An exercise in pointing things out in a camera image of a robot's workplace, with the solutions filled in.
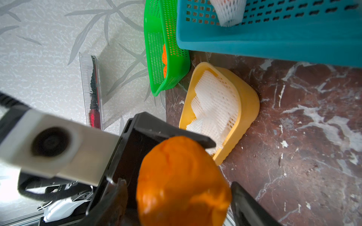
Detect white foam net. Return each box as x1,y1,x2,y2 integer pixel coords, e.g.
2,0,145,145
186,117,222,156
191,71,238,143

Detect yellow plastic tray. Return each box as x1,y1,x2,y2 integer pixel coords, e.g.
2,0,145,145
179,62,260,165

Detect netted orange large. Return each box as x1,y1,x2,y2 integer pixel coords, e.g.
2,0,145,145
211,0,247,27

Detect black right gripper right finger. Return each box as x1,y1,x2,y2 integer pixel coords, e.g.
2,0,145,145
231,181,281,226

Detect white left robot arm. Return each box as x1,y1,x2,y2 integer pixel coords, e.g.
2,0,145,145
39,112,216,226

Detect clear plastic wall shelf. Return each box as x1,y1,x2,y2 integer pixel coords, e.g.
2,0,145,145
79,52,104,130

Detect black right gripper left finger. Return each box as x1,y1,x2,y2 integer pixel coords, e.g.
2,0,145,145
76,179,128,226

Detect green plastic basket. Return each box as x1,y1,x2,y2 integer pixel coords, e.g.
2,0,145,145
144,0,191,97

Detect teal plastic basket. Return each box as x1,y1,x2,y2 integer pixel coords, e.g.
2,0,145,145
176,0,362,67

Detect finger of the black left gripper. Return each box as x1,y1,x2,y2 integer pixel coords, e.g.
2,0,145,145
86,112,216,214

